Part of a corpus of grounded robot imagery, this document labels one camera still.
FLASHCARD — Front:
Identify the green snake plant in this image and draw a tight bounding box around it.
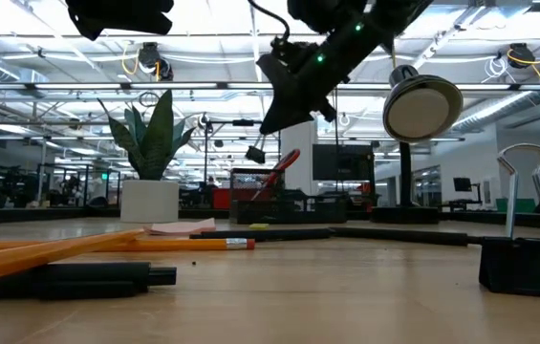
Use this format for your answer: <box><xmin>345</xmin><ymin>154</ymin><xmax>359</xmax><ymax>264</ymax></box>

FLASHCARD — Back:
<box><xmin>97</xmin><ymin>89</ymin><xmax>197</xmax><ymax>181</ymax></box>

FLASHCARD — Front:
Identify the white plant pot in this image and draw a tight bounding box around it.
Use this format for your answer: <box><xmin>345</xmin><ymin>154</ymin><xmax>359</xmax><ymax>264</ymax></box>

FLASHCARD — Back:
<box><xmin>119</xmin><ymin>179</ymin><xmax>180</xmax><ymax>224</ymax></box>

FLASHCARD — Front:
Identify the black desk lamp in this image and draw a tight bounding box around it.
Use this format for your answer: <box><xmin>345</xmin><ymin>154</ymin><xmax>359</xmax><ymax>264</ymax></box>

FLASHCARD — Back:
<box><xmin>370</xmin><ymin>64</ymin><xmax>464</xmax><ymax>225</ymax></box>

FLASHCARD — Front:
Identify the red box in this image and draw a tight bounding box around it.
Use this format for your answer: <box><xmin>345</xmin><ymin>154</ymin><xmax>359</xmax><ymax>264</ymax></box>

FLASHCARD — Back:
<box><xmin>211</xmin><ymin>187</ymin><xmax>232</xmax><ymax>210</ymax></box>

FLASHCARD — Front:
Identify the large black binder clip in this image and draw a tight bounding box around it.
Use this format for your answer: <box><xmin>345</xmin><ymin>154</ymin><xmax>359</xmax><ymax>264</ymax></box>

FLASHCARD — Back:
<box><xmin>478</xmin><ymin>142</ymin><xmax>540</xmax><ymax>301</ymax></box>

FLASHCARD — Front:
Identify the black mesh desk organizer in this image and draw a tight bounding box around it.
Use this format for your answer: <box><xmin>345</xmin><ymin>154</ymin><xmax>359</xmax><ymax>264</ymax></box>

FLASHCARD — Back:
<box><xmin>228</xmin><ymin>166</ymin><xmax>349</xmax><ymax>225</ymax></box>

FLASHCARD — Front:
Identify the black ceiling cable reel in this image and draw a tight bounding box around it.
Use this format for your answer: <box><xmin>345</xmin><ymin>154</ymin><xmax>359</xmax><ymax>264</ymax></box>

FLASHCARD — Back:
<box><xmin>138</xmin><ymin>41</ymin><xmax>175</xmax><ymax>82</ymax></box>
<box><xmin>507</xmin><ymin>42</ymin><xmax>537</xmax><ymax>70</ymax></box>

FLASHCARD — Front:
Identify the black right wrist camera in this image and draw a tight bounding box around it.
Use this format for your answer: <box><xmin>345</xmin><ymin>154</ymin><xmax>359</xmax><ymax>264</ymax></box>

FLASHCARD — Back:
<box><xmin>255</xmin><ymin>37</ymin><xmax>321</xmax><ymax>99</ymax></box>

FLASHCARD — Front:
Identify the green bin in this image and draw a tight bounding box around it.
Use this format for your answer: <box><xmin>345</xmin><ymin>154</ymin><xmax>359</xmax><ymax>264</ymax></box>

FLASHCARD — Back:
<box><xmin>495</xmin><ymin>198</ymin><xmax>537</xmax><ymax>214</ymax></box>

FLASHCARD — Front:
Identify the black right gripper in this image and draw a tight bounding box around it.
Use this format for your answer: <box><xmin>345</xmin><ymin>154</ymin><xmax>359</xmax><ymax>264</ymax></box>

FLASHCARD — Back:
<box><xmin>258</xmin><ymin>28</ymin><xmax>371</xmax><ymax>136</ymax></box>

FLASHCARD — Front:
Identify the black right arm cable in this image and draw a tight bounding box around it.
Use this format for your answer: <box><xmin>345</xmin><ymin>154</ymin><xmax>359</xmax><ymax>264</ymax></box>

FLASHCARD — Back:
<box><xmin>248</xmin><ymin>0</ymin><xmax>292</xmax><ymax>44</ymax></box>

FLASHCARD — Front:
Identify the black table border frame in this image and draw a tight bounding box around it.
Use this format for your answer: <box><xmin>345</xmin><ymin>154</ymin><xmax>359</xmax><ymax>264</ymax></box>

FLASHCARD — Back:
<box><xmin>0</xmin><ymin>204</ymin><xmax>540</xmax><ymax>230</ymax></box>

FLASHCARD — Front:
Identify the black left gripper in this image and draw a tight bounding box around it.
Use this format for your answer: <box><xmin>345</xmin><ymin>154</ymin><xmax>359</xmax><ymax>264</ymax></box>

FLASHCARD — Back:
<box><xmin>65</xmin><ymin>0</ymin><xmax>175</xmax><ymax>42</ymax></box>

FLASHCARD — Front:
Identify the yellow pencil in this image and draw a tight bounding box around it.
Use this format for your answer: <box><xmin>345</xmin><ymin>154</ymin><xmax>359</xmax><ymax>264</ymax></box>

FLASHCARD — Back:
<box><xmin>0</xmin><ymin>237</ymin><xmax>256</xmax><ymax>255</ymax></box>
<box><xmin>0</xmin><ymin>227</ymin><xmax>145</xmax><ymax>288</ymax></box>

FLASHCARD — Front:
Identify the pink sticky note pad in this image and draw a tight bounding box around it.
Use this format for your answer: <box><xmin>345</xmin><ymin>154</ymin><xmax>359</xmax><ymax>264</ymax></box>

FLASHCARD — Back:
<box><xmin>143</xmin><ymin>217</ymin><xmax>217</xmax><ymax>237</ymax></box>

